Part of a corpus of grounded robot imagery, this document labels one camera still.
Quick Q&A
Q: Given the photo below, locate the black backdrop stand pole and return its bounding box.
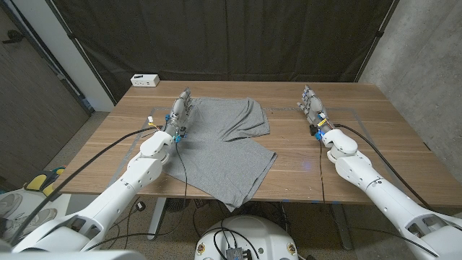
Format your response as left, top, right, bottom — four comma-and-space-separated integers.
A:
354, 0, 401, 83
45, 0, 118, 106

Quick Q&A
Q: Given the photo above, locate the white robot chest rim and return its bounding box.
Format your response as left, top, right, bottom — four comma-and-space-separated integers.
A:
0, 250, 147, 260

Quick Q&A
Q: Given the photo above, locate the white table leg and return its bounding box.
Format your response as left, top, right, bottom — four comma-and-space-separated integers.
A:
147, 196, 167, 241

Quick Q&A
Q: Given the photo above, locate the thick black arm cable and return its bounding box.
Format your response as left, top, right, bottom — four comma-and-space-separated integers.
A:
332, 123, 434, 212
9, 124, 165, 246

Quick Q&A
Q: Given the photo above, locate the white power strip box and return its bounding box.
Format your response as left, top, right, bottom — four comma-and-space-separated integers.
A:
130, 74, 161, 88

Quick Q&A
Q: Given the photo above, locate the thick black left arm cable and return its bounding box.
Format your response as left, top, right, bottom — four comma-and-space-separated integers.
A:
9, 124, 165, 246

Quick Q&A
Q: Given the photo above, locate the white floor board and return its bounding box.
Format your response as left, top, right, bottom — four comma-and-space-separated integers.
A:
0, 187, 72, 250

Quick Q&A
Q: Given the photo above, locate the black torso cable loop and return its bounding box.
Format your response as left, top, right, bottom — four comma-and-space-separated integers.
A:
212, 227, 261, 260

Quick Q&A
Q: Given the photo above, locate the black door handle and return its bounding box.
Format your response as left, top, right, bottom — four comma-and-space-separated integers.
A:
1, 30, 25, 45

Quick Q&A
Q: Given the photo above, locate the white robot torso base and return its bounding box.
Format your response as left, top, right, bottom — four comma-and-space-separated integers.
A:
193, 214, 300, 260

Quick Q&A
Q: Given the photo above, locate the grey table leg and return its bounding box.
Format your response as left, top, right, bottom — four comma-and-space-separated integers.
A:
330, 203, 354, 251

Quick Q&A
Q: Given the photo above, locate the yellow and black floor tool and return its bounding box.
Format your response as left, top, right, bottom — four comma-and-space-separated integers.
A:
23, 165, 67, 202

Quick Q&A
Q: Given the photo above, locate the black floor cable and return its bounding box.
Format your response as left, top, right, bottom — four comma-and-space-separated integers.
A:
92, 196, 145, 250

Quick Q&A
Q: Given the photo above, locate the grey sneaker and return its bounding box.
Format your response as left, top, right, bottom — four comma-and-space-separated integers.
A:
0, 207, 58, 243
0, 193, 25, 220

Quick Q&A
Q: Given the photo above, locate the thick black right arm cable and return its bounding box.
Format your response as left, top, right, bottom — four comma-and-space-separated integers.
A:
332, 123, 434, 212

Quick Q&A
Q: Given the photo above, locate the thin black right arm wire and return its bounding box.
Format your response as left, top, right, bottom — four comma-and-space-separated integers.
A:
318, 139, 326, 205

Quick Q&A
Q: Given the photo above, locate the black round floor fan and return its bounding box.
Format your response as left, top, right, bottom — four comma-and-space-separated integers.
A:
165, 197, 191, 213

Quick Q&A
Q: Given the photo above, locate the thin black left arm wire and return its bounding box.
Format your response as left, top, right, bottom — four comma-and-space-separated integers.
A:
84, 140, 188, 252

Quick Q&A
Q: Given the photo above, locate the thin black arm wire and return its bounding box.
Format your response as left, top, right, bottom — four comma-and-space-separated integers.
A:
318, 139, 326, 205
84, 140, 188, 252

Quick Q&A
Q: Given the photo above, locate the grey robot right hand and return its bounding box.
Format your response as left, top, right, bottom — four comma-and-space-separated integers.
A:
296, 84, 335, 142

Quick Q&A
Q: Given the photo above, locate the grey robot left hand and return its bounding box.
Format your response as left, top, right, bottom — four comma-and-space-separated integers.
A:
164, 87, 194, 144

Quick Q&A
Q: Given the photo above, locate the grey tape rectangle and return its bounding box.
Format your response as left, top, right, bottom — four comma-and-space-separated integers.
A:
108, 106, 412, 205

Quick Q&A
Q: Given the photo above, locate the small grey electronics box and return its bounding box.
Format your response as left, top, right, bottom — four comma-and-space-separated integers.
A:
225, 247, 253, 260

